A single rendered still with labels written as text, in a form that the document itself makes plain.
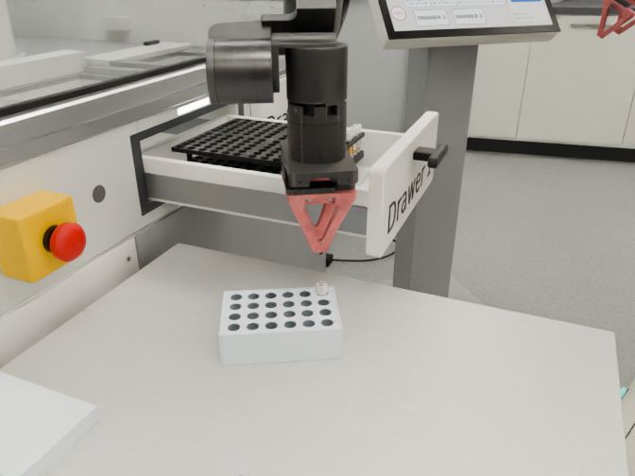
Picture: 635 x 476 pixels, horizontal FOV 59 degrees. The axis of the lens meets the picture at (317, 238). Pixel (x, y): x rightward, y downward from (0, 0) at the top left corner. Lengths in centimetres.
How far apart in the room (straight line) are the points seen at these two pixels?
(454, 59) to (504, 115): 214
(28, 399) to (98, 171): 29
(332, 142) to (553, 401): 32
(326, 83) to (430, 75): 115
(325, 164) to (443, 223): 133
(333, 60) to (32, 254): 35
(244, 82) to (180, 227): 41
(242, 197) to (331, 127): 23
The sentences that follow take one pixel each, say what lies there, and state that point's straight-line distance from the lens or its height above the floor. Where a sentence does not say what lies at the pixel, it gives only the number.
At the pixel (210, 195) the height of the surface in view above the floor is 86.
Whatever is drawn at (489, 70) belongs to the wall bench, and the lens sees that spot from 374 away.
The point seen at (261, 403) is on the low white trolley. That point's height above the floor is 76.
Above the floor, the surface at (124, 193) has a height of 86.
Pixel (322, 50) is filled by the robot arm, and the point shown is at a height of 106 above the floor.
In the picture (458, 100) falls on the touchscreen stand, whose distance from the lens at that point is 172.
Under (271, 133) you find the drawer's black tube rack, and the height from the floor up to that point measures 90.
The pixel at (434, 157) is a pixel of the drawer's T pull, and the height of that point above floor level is 91.
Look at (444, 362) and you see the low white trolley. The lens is 60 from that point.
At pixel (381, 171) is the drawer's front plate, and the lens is 61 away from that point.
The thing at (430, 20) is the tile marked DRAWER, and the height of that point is 100.
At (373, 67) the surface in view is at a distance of 248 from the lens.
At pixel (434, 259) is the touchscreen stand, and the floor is 25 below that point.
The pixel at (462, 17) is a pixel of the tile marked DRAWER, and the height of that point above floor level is 100.
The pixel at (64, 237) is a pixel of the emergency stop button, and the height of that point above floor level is 89.
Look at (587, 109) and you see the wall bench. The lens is 385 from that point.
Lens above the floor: 113
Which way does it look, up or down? 26 degrees down
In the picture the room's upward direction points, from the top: straight up
